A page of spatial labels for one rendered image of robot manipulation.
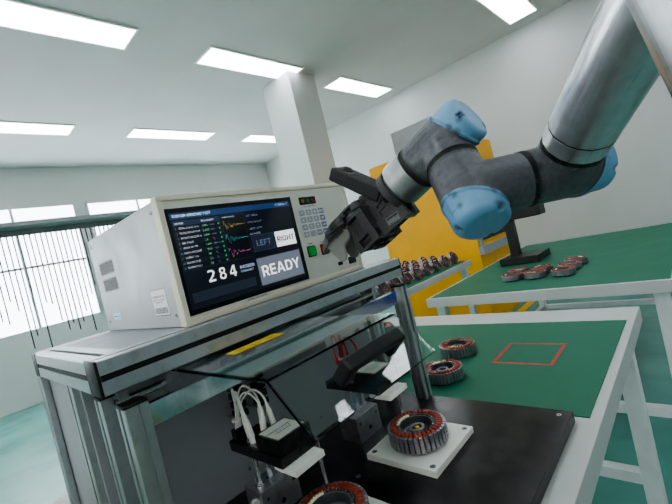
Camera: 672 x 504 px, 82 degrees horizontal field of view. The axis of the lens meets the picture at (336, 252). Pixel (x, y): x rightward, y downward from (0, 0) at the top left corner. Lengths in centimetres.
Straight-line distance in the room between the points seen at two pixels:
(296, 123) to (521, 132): 299
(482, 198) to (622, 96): 16
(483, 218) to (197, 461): 63
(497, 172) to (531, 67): 549
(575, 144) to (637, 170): 516
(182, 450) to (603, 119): 77
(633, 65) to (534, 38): 562
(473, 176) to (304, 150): 430
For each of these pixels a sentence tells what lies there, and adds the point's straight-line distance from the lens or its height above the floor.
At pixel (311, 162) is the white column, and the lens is 473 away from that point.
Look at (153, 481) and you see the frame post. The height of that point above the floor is 95.
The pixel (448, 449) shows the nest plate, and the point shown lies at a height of 78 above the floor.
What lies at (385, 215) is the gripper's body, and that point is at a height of 121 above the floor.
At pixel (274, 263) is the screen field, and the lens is 73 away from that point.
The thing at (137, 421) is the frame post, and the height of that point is 103.
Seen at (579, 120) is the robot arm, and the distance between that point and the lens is 50.
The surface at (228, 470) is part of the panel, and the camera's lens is 85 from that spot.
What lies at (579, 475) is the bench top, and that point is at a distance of 79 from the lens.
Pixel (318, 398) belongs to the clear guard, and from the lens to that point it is 44.
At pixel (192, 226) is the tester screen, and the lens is 66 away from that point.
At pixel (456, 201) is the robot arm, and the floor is 120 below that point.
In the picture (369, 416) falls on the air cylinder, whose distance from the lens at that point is 90.
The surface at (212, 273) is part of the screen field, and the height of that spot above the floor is 119.
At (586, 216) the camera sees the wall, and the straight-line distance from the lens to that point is 577.
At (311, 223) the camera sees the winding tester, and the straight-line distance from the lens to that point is 81.
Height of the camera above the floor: 119
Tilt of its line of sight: 1 degrees down
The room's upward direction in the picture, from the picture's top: 14 degrees counter-clockwise
